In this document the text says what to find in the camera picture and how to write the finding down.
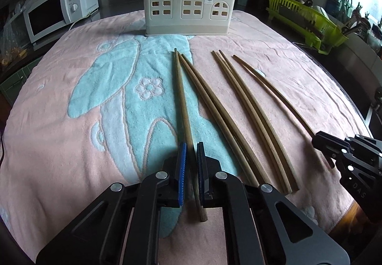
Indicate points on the dark cleaver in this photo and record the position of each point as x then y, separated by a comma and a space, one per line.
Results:
301, 22

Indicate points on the green base cabinet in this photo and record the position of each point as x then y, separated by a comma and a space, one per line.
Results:
18, 83

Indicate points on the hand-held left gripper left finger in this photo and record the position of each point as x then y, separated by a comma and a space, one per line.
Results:
182, 175

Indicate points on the cream plastic utensil holder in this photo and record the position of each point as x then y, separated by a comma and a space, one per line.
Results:
179, 26

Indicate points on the wooden chopstick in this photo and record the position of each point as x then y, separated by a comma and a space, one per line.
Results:
235, 133
255, 104
246, 105
225, 135
283, 97
182, 98

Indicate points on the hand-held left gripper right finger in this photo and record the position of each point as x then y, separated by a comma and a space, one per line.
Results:
201, 169

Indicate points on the green plastic dish rack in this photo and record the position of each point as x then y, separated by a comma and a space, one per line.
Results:
331, 29

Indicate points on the bunch of kitchen utensils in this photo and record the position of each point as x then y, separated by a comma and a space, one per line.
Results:
350, 28

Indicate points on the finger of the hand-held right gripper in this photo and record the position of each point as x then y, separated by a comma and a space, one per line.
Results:
328, 142

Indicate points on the pink towel with blue print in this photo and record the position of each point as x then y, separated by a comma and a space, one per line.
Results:
74, 148

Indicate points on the white bowl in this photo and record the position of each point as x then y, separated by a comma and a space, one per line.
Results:
319, 11

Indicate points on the clear plastic bag with food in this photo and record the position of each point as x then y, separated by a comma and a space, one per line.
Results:
12, 47

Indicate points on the white microwave oven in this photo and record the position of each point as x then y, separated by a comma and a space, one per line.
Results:
44, 17

